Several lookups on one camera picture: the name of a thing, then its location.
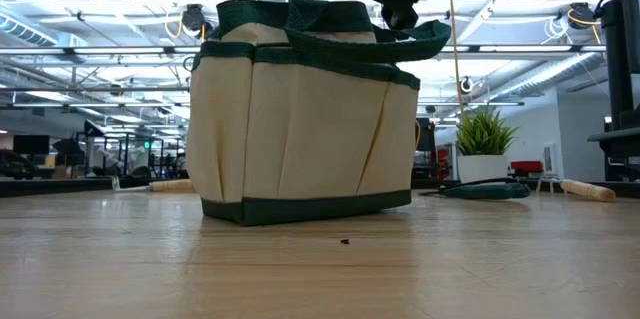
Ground white wall unit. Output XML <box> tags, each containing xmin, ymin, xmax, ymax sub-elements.
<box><xmin>542</xmin><ymin>142</ymin><xmax>562</xmax><ymax>176</ymax></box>

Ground black display screen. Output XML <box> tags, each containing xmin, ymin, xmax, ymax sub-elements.
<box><xmin>12</xmin><ymin>133</ymin><xmax>51</xmax><ymax>156</ymax></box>

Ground red box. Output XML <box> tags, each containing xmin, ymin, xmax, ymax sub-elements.
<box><xmin>509</xmin><ymin>160</ymin><xmax>545</xmax><ymax>175</ymax></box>

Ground cream and green gardening bag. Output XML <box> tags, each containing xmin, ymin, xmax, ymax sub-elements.
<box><xmin>185</xmin><ymin>0</ymin><xmax>453</xmax><ymax>228</ymax></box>

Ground red tool cabinet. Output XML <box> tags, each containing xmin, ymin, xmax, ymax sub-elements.
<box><xmin>436</xmin><ymin>146</ymin><xmax>452</xmax><ymax>181</ymax></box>

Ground black rounded equipment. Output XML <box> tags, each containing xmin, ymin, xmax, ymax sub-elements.
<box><xmin>0</xmin><ymin>147</ymin><xmax>37</xmax><ymax>181</ymax></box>

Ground black aluminium table frame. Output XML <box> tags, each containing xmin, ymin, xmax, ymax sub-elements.
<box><xmin>0</xmin><ymin>177</ymin><xmax>640</xmax><ymax>199</ymax></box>

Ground black ceiling cable reel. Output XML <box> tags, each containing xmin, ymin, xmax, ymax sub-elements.
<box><xmin>567</xmin><ymin>1</ymin><xmax>604</xmax><ymax>46</ymax></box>
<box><xmin>180</xmin><ymin>3</ymin><xmax>215</xmax><ymax>40</ymax></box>

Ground artificial plant in white pot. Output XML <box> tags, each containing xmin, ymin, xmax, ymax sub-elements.
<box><xmin>455</xmin><ymin>106</ymin><xmax>521</xmax><ymax>184</ymax></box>

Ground green-handled pruning shears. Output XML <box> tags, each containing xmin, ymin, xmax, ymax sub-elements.
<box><xmin>418</xmin><ymin>177</ymin><xmax>533</xmax><ymax>201</ymax></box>

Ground yellow hanging cable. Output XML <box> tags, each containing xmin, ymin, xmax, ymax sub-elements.
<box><xmin>447</xmin><ymin>0</ymin><xmax>467</xmax><ymax>118</ymax></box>

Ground black-framed robot workstation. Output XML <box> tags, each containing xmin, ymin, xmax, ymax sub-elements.
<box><xmin>74</xmin><ymin>118</ymin><xmax>191</xmax><ymax>181</ymax></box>

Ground black cabinet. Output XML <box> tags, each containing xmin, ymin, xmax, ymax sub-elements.
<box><xmin>413</xmin><ymin>117</ymin><xmax>437</xmax><ymax>181</ymax></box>

